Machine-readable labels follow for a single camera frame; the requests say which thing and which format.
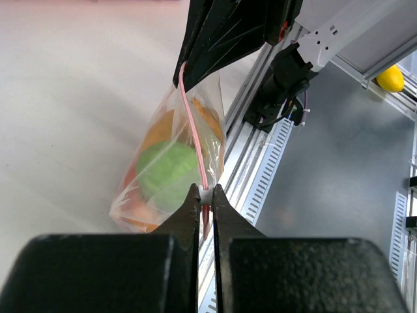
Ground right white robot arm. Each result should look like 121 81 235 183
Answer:
173 0 416 105

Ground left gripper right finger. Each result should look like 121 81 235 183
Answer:
212 185 408 312

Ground clear pink zip top bag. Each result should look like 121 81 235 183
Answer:
109 72 226 233

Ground green vegetable toy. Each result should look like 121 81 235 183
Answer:
136 142 200 213

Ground yellow lemon toy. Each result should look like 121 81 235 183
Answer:
376 65 405 93

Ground white slotted cable duct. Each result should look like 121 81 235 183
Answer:
197 119 293 312

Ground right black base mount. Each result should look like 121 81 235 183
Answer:
244 98 304 133

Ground aluminium frame rail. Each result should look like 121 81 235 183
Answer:
197 25 313 313

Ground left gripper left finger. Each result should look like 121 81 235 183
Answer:
1 185 201 312

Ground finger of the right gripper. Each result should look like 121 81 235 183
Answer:
173 0 302 89

